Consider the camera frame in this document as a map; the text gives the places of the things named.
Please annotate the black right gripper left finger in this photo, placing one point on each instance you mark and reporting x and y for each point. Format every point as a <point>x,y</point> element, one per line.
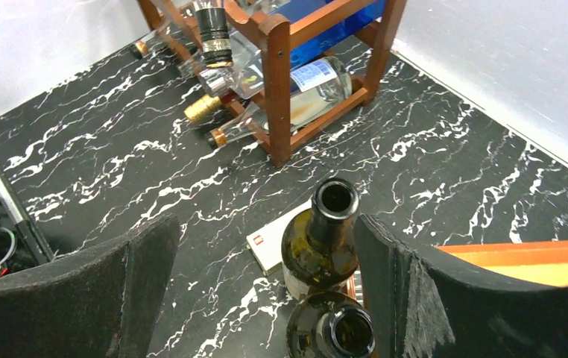
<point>102,301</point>

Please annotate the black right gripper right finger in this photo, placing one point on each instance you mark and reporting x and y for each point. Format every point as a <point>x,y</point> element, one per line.
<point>424,302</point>

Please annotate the dark labelled wine bottle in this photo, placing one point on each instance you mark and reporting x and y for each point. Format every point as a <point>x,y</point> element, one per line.
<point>330,324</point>

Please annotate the dark green wine bottle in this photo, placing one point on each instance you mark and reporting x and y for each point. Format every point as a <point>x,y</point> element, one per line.
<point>318,247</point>

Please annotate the blue bottle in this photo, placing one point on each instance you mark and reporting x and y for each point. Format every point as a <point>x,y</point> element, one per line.
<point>297,9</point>

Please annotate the orange wooden display rack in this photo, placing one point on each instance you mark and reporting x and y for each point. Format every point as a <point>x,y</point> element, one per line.
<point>537,262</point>

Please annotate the gold capped bottle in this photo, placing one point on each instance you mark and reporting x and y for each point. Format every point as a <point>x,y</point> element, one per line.
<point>202,108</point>

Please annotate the clear labelled lower bottle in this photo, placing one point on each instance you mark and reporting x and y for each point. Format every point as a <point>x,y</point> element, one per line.
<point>308,91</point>

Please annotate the brown wooden wine rack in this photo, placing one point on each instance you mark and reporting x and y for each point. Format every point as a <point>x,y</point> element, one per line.
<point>257,36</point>

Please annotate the clear middle shelf bottle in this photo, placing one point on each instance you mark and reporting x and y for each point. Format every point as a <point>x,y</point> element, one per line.
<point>215,39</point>

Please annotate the white red small box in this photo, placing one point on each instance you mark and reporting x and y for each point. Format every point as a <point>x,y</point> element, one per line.
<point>265,243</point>

